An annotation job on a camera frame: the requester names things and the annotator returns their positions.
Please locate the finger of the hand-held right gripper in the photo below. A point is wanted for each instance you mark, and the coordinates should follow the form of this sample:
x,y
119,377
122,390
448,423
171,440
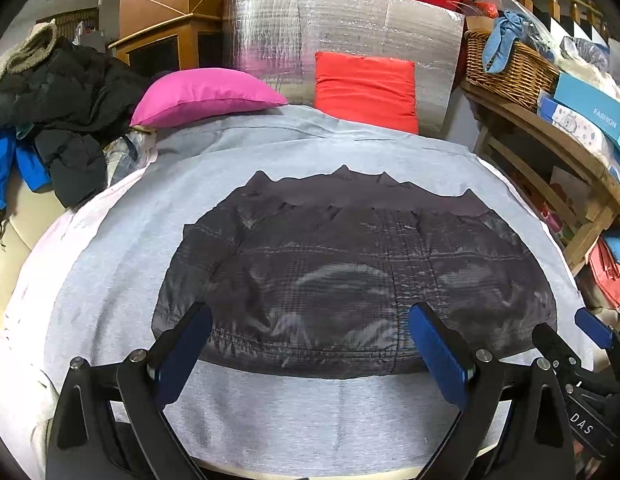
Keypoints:
x,y
552,347
597,327

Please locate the dark slatted screen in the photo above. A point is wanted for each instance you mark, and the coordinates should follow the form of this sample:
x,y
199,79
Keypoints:
x,y
70,22

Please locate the red pillow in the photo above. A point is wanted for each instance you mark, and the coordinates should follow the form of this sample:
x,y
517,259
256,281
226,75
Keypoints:
x,y
365,85

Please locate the light blue cloth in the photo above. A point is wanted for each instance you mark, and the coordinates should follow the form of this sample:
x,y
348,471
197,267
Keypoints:
x,y
504,35

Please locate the pink pillow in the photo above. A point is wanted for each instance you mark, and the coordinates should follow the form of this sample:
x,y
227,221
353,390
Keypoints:
x,y
205,95

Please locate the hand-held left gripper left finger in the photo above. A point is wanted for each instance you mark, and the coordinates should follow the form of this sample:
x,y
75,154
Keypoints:
x,y
180,355

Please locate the cream sofa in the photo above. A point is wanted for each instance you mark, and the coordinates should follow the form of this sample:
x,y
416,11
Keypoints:
x,y
15,260

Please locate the clear plastic bag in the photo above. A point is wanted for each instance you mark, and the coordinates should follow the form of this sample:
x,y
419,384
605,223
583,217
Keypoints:
x,y
587,52

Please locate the dark quilted zip jacket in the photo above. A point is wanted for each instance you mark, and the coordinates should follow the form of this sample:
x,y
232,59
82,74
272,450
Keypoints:
x,y
315,270

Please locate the blue cardboard box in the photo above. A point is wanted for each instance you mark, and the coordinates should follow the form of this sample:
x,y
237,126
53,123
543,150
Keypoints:
x,y
589,105

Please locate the patterned plastic bag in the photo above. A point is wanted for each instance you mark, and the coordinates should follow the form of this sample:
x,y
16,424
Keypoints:
x,y
127,152

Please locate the pile of dark clothes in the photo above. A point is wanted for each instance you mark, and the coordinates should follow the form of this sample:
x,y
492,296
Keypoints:
x,y
65,95

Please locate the beige fleece garment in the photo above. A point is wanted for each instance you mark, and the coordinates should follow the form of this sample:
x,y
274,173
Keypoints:
x,y
25,50

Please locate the wooden shelf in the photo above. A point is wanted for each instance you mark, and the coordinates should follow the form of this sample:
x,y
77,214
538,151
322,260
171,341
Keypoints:
x,y
539,125

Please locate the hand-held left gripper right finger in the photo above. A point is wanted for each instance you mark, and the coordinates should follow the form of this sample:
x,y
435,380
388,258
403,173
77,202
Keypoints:
x,y
439,355

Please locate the wicker basket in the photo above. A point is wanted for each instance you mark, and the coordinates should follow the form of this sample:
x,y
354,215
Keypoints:
x,y
514,70

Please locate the grey bed sheet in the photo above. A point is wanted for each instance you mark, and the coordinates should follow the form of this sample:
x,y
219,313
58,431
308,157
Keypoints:
x,y
115,240

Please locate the silver foil mat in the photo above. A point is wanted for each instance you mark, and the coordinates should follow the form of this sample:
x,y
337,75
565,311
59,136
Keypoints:
x,y
340,15

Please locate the white printed box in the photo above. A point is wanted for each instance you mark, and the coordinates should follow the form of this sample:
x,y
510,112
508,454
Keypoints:
x,y
574,125

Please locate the blue jacket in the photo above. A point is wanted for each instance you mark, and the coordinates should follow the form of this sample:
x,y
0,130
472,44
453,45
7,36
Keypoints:
x,y
0,160

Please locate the pink bag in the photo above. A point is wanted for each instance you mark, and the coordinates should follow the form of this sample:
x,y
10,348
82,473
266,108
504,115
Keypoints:
x,y
609,280

